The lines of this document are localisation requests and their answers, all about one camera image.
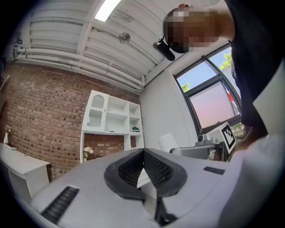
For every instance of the black framed window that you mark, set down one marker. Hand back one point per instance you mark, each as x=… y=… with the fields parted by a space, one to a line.
x=211 y=104

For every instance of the person's head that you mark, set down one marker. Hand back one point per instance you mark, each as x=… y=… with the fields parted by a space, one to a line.
x=196 y=29

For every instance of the white book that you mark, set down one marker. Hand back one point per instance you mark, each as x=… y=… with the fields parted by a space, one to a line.
x=10 y=147

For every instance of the white ceiling pipes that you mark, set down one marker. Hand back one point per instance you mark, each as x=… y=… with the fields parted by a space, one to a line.
x=73 y=59

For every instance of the rectangular ceiling lamp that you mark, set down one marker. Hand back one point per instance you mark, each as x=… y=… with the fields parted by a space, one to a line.
x=105 y=10

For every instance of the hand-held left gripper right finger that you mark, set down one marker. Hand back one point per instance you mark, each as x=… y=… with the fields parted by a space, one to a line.
x=178 y=178

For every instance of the white shelf cabinet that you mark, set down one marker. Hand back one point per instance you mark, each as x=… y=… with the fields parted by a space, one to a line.
x=115 y=115

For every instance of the white side desk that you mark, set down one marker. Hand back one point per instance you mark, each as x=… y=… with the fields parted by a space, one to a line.
x=20 y=162

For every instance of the black head camera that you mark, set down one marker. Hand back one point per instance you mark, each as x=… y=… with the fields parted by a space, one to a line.
x=164 y=50

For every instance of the white vase with flowers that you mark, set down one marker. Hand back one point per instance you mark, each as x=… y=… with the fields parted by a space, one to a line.
x=6 y=135

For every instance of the person's right forearm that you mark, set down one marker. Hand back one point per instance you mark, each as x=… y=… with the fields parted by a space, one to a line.
x=247 y=141

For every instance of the round ceiling fixture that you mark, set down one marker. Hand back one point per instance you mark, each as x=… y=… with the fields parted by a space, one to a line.
x=124 y=37

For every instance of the green item on shelf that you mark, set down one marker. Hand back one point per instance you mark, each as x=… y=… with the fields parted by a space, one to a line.
x=135 y=129

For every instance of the person's dark shirt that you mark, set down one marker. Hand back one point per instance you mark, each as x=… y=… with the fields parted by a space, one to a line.
x=253 y=55

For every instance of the white flower bouquet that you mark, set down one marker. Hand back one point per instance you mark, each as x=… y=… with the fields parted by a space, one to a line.
x=87 y=151

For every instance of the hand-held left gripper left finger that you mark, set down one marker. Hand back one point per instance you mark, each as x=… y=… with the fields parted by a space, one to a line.
x=111 y=176

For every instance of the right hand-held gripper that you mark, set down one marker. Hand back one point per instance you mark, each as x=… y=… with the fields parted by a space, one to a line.
x=191 y=152

